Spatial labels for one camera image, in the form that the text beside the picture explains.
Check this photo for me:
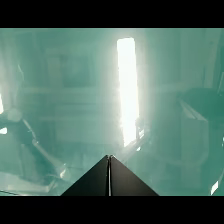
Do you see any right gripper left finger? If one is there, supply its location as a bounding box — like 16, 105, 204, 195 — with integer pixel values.
60, 154, 110, 197

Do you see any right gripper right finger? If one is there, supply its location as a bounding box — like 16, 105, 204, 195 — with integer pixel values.
109, 154, 160, 197

